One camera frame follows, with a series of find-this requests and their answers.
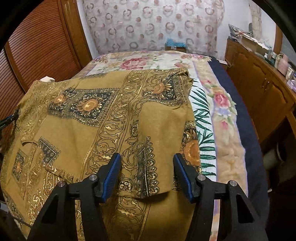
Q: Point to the wooden sideboard cabinet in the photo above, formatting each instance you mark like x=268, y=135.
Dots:
x=261, y=81

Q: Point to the pink tissue box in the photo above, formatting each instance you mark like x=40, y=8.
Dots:
x=292, y=83

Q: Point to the beige lace curtain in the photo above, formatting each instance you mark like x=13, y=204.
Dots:
x=255, y=16

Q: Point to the blue plastic bags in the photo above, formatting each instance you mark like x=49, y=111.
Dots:
x=174, y=42

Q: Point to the floral blanket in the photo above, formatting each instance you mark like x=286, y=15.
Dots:
x=138, y=62

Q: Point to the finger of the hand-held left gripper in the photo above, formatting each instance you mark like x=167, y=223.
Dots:
x=10, y=119

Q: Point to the pink thermos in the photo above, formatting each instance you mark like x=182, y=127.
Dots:
x=282, y=66

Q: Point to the wooden louvered wardrobe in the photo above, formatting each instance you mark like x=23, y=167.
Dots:
x=41, y=46

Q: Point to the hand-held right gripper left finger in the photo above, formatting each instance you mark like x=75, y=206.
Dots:
x=112, y=176

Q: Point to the brown patterned shirt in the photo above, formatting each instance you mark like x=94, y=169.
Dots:
x=92, y=129

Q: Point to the grey waste bin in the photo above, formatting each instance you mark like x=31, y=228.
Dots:
x=271, y=160

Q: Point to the white power strip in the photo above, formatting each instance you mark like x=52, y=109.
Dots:
x=222, y=61

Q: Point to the small cardboard box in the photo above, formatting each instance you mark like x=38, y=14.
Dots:
x=175, y=49

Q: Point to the stack of folded cloths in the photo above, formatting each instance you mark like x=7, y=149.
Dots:
x=234, y=30

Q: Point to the navy blue bed cover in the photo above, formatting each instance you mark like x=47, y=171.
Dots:
x=245, y=139

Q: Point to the palm leaf print sheet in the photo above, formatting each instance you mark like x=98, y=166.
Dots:
x=203, y=139

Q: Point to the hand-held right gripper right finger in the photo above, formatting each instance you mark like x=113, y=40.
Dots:
x=183, y=178

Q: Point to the open cardboard box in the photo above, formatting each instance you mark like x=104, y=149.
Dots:
x=251, y=42

